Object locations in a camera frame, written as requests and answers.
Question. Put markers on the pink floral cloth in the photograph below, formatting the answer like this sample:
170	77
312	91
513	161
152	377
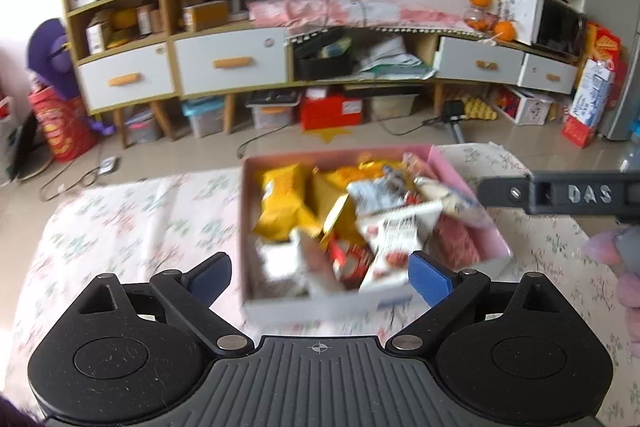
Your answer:
360	12

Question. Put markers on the black flat panel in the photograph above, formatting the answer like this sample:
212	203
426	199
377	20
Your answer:
30	147

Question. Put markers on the purple plush toy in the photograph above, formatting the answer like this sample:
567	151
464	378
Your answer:
52	57

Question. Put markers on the blue white red carton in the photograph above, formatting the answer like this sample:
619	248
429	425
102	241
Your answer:
590	102

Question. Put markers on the oranges on cabinet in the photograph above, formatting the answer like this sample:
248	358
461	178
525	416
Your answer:
477	19

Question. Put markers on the puffy yellow snack packet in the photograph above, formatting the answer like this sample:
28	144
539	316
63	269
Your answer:
285	202

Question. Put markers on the small brown carton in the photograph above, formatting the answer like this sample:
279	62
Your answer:
147	18

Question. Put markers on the red gold gift box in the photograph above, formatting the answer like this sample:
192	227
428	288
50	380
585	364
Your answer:
602	42

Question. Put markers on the black storage case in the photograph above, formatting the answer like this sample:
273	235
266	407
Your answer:
322	62

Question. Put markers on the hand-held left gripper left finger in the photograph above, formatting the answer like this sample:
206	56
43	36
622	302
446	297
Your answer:
210	279

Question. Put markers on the pink cardboard box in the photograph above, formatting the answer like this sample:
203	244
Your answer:
320	307

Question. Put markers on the white patterned gift box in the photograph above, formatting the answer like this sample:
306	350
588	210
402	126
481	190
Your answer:
525	107

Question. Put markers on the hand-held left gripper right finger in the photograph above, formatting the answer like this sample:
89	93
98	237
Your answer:
430	279

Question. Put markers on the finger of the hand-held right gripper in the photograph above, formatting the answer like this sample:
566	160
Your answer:
575	194

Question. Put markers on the clear storage bin pale contents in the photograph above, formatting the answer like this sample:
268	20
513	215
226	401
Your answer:
392	107

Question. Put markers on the pile of loose papers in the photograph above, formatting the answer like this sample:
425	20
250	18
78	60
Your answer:
395	59

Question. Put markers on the small black tripod device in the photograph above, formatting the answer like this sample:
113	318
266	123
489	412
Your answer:
454	112

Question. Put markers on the red printed gift bag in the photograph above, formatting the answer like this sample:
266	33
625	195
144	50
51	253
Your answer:
62	127

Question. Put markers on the yellow star mat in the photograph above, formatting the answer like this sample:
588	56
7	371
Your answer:
332	134

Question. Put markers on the clear storage bin orange latch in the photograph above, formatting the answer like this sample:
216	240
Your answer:
272	112

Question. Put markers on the pink nougat packet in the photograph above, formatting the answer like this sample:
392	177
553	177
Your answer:
457	242

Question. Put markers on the clear storage bin blue lid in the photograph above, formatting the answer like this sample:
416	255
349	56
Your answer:
204	119

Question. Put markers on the yellow egg tray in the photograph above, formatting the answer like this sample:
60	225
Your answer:
480	109

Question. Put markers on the grey refrigerator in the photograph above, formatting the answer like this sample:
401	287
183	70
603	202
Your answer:
620	57

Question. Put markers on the tall wooden shelf cabinet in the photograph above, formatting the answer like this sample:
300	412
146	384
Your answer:
66	7

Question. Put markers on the low wooden tv cabinet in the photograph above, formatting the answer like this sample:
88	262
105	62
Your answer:
430	52

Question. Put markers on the gold snack packet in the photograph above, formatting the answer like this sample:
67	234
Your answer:
332	202

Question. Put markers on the wooden drawer cabinet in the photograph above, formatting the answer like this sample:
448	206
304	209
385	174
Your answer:
228	112

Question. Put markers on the white paper bag red contents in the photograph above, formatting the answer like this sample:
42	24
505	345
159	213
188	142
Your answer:
6	132

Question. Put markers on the black white microwave oven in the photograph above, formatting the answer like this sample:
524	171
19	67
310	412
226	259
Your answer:
555	24

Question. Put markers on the brown cardboard box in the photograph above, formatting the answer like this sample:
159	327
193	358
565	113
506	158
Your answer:
205	17

